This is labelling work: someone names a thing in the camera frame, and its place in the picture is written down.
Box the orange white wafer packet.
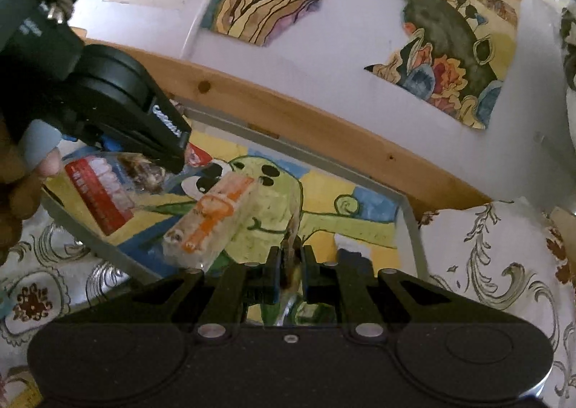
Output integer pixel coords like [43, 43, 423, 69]
[162, 172, 261, 272]

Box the red white snack packet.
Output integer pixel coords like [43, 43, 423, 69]
[63, 154, 168, 237]

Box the person's left hand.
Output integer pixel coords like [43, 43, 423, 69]
[1, 120, 63, 264]

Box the grey tray with drawing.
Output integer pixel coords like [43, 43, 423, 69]
[46, 109, 427, 283]

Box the floral white bedspread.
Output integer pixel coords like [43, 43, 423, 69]
[1, 199, 575, 407]

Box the wooden bed frame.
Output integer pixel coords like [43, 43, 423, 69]
[73, 27, 494, 215]

